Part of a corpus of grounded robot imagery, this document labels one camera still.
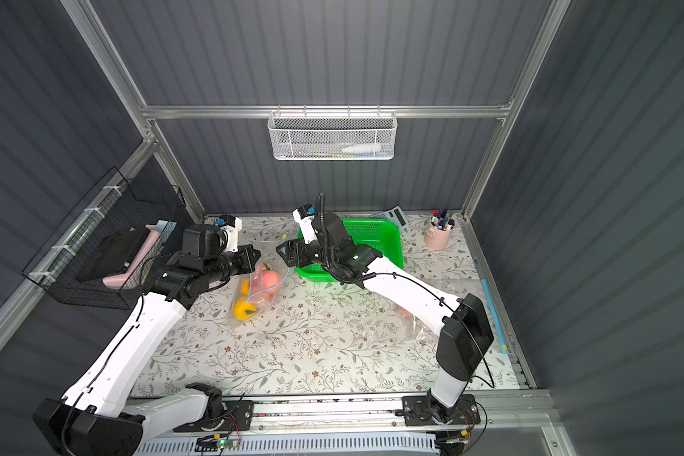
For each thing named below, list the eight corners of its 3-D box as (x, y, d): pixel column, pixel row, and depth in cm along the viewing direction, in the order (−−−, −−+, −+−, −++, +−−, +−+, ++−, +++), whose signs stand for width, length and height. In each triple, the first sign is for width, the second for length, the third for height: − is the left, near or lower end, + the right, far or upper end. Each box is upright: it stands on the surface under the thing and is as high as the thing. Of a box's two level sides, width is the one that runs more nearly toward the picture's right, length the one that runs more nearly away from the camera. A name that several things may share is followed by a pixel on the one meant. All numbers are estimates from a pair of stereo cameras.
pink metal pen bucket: (423, 248, 112) (429, 230, 103) (425, 235, 116) (431, 217, 108) (445, 253, 110) (453, 235, 102) (446, 240, 115) (454, 221, 106)
